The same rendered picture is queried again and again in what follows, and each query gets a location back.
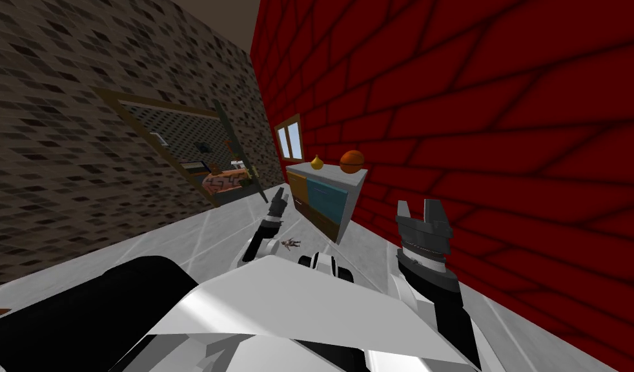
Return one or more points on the grey cabinet with coloured drawers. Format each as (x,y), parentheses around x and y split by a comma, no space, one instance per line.
(325,199)

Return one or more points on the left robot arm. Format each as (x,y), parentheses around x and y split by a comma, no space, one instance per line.
(89,310)

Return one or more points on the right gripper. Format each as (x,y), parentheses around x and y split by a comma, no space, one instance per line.
(425,235)

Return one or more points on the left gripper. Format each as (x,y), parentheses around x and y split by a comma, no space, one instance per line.
(276,209)

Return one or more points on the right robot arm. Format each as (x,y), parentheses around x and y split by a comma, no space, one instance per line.
(448,305)

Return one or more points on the wooden framed window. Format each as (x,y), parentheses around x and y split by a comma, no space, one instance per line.
(290,137)

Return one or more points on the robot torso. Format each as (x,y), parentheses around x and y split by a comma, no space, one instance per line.
(296,305)

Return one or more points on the small brown toy figure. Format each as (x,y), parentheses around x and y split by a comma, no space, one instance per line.
(290,244)

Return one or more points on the bed with orange patterned cover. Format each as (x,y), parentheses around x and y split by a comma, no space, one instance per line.
(226,182)

